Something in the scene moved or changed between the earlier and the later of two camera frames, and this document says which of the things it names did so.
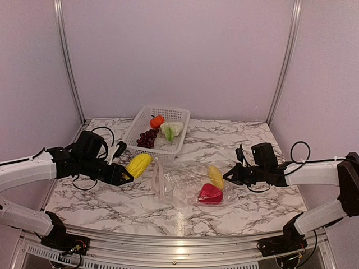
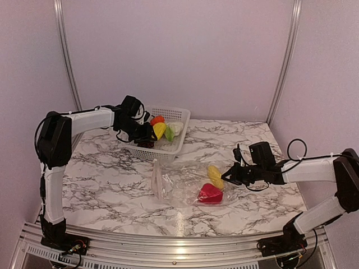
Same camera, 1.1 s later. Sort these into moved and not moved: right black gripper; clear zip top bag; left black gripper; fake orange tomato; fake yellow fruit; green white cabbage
Moved: left black gripper; fake yellow fruit
Not moved: clear zip top bag; fake orange tomato; green white cabbage; right black gripper
